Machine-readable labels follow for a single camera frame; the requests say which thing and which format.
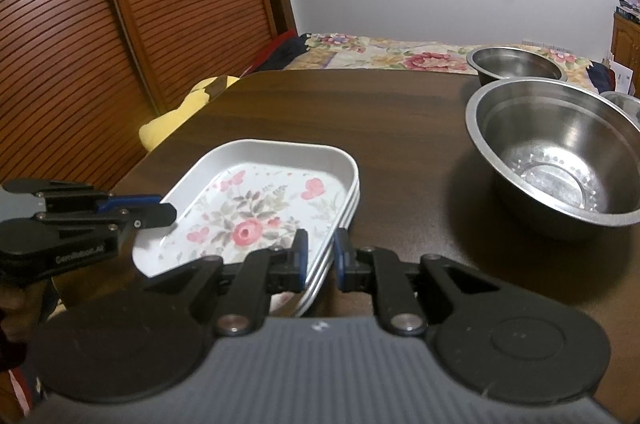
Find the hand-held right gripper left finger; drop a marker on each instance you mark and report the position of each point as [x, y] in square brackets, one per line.
[300, 256]

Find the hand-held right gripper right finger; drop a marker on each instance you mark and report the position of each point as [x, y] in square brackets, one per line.
[341, 260]

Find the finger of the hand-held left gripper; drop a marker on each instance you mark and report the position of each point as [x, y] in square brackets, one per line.
[155, 215]
[130, 201]

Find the floral square white plate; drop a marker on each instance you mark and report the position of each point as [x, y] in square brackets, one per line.
[320, 284]
[250, 199]
[345, 216]

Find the large steel bowl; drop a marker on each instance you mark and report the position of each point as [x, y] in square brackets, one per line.
[550, 154]

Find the medium steel bowl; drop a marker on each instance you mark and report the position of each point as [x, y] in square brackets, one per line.
[515, 64]

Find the person's left hand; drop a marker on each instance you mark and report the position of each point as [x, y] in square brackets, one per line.
[11, 319]

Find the yellow plush toy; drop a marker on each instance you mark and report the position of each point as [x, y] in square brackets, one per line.
[175, 116]

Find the red striped cloth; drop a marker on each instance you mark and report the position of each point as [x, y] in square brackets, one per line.
[24, 391]

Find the red and black clothing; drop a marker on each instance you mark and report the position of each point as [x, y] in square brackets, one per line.
[272, 54]

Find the floral bed blanket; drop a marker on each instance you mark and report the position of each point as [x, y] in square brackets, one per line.
[425, 54]

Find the dark blue cloth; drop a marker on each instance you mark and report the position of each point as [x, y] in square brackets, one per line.
[602, 79]

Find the white paper envelope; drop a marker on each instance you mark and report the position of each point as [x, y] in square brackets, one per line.
[622, 74]

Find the wooden cabinet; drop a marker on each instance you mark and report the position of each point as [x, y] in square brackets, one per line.
[627, 44]

